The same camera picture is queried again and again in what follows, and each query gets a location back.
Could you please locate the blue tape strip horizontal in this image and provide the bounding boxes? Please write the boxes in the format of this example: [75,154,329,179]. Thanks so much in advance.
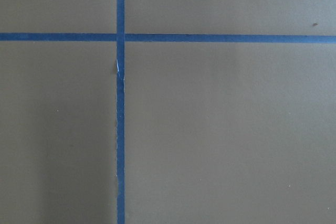
[1,33,335,44]

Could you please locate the blue tape strip vertical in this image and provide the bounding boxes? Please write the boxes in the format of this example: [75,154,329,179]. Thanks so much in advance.
[116,0,125,223]

